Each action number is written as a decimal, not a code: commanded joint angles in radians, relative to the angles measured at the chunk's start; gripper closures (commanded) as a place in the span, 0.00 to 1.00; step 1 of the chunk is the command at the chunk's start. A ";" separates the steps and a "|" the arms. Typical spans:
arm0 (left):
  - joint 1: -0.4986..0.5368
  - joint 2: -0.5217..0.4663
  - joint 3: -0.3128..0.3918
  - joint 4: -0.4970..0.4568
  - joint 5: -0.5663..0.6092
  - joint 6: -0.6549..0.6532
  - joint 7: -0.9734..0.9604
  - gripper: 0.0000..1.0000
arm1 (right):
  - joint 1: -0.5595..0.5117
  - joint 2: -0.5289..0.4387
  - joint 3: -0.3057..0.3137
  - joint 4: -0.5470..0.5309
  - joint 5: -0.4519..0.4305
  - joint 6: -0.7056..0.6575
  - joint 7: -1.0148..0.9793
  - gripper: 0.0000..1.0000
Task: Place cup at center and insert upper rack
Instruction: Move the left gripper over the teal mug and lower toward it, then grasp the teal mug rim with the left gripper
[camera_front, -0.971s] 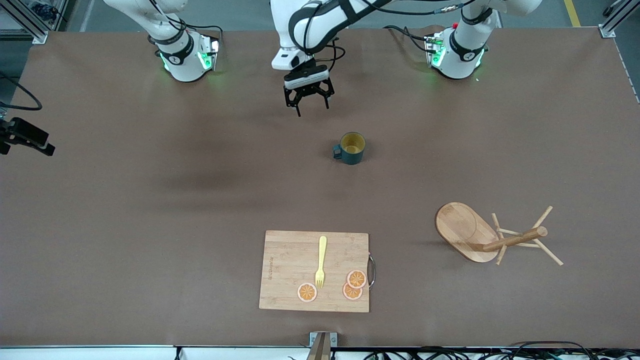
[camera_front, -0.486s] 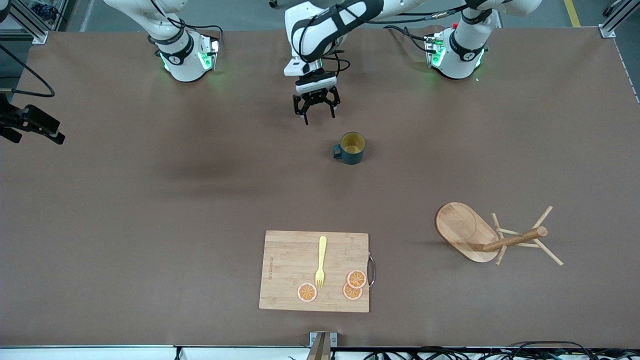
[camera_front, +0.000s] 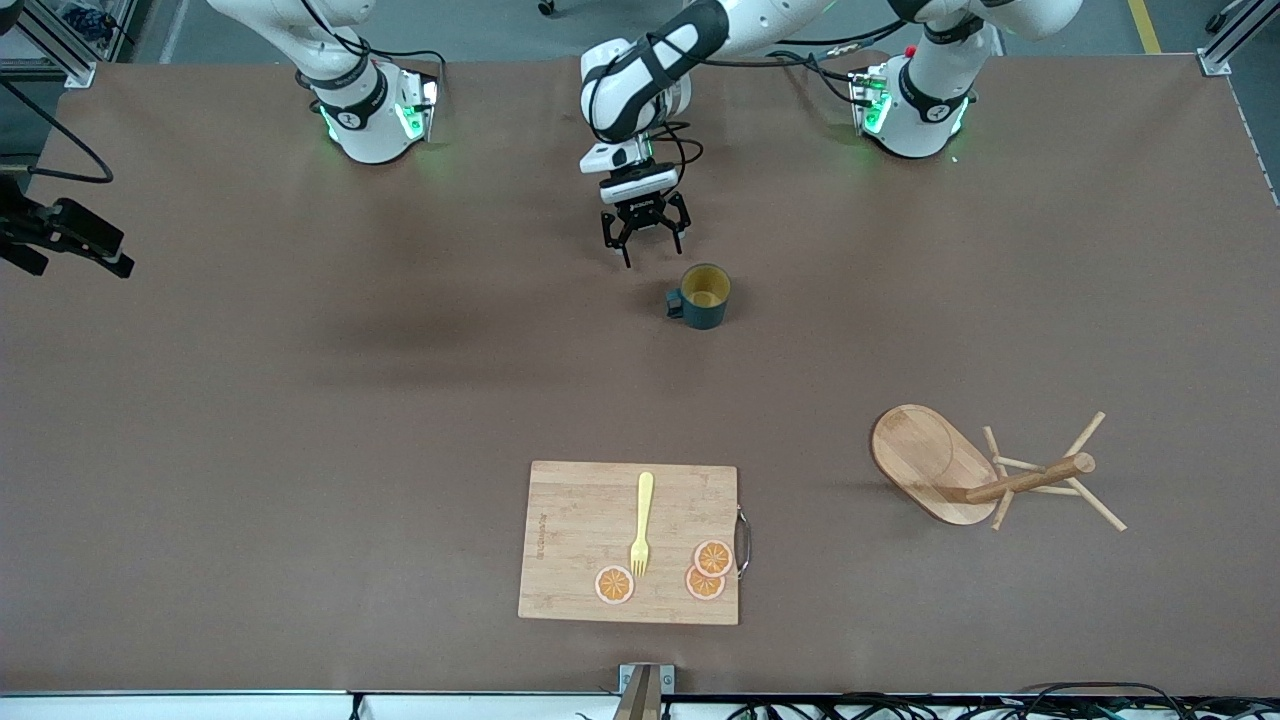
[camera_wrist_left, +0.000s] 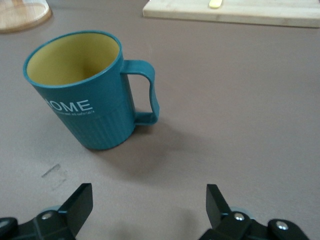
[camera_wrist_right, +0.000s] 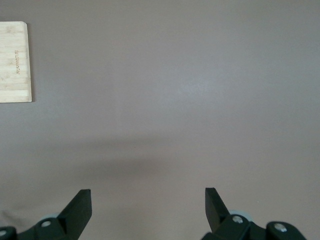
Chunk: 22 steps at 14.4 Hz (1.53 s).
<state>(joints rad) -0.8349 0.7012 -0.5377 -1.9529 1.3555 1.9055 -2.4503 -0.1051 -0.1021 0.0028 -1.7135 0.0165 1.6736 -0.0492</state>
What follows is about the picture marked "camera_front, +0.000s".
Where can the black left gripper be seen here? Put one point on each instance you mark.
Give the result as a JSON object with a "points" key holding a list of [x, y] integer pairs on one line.
{"points": [[641, 212]]}

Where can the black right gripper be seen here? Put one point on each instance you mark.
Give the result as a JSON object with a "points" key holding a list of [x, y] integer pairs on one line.
{"points": [[62, 226]]}

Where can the dark teal mug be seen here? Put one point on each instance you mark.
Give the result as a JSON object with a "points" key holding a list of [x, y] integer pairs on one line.
{"points": [[705, 315]]}

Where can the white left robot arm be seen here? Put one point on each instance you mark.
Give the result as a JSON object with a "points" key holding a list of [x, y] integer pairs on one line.
{"points": [[640, 80]]}

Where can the wooden mug tree rack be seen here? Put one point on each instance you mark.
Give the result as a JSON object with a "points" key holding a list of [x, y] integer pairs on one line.
{"points": [[925, 455]]}

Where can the yellow plastic fork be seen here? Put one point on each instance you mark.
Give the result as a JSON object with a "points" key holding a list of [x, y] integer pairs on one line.
{"points": [[645, 500]]}

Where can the bamboo cutting board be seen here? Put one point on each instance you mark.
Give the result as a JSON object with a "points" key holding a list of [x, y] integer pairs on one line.
{"points": [[580, 540]]}

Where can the orange slice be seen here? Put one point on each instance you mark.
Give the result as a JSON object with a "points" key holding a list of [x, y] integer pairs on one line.
{"points": [[700, 588], [615, 585], [713, 558]]}

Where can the aluminium frame profile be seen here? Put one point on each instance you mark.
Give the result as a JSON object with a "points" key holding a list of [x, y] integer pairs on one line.
{"points": [[1235, 45], [60, 55]]}

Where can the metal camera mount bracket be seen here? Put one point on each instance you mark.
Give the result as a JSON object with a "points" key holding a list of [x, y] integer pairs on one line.
{"points": [[645, 695]]}

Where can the white table edge rail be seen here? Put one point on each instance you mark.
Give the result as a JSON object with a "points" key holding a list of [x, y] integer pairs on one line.
{"points": [[200, 708]]}

